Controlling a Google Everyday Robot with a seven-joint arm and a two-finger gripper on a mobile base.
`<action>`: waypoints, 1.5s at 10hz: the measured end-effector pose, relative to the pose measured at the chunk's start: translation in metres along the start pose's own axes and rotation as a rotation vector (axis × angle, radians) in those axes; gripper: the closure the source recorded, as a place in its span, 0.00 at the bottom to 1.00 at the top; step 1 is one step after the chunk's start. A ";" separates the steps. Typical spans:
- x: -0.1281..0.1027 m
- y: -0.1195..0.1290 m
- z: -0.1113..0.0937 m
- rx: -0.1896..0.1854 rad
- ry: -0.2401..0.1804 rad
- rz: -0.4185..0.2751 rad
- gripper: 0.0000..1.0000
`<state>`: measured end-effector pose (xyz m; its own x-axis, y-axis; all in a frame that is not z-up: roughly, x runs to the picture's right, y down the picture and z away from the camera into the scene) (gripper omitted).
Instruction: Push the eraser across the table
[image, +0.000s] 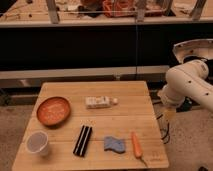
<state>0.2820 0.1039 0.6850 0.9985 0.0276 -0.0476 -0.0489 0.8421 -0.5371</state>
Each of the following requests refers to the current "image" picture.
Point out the clear plastic cup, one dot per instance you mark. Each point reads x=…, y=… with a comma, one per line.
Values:
x=38, y=143

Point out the orange carrot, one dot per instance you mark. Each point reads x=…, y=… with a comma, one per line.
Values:
x=137, y=149

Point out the black striped eraser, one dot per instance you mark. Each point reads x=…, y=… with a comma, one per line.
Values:
x=82, y=142

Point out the orange object on shelf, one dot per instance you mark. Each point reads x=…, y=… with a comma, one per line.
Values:
x=118, y=8

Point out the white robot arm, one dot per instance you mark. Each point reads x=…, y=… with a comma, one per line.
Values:
x=187, y=80

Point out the blue cloth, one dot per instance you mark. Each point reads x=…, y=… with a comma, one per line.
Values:
x=114, y=144

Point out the orange plate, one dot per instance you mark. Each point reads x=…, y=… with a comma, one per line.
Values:
x=53, y=111

